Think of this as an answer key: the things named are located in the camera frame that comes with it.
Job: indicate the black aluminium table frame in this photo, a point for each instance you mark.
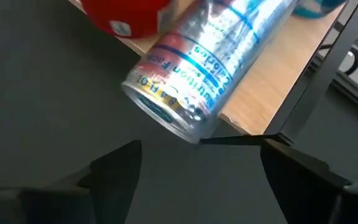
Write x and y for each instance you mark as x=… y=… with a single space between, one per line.
x=353 y=90

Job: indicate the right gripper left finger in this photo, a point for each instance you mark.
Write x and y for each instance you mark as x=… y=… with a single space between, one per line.
x=117 y=180

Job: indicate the Red Bull sugarfree can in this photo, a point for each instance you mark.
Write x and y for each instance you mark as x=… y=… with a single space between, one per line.
x=317 y=7

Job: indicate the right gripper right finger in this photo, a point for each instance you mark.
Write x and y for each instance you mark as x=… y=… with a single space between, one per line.
x=303 y=186

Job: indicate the black table mat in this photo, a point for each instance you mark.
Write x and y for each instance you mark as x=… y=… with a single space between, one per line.
x=42 y=109

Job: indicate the red beverage can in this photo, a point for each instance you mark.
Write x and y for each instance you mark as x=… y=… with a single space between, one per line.
x=126 y=15

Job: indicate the dark blue can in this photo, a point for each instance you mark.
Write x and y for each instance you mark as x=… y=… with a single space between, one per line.
x=204 y=62

